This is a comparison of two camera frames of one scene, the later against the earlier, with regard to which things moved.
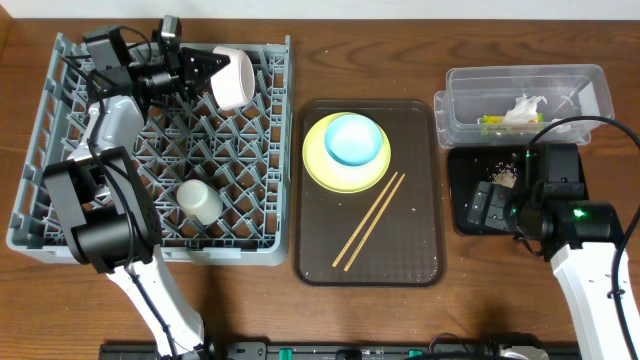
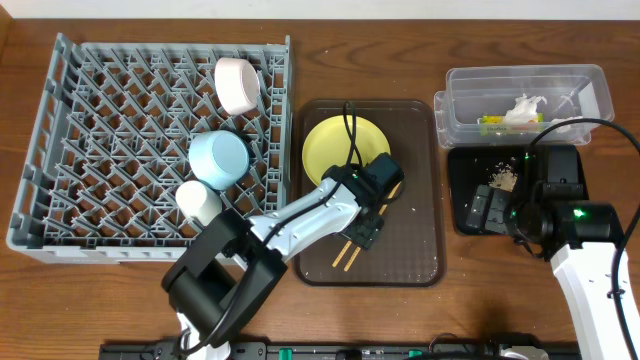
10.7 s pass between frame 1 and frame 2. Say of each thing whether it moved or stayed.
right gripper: stayed
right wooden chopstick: stayed
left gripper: moved
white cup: stayed
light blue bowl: moved
